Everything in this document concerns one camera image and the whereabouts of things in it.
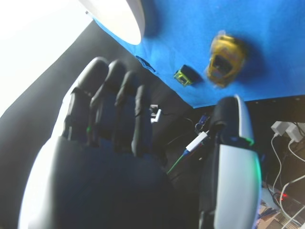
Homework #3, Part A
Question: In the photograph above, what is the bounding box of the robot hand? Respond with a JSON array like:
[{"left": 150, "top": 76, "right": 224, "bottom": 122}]
[{"left": 18, "top": 56, "right": 263, "bottom": 229}]

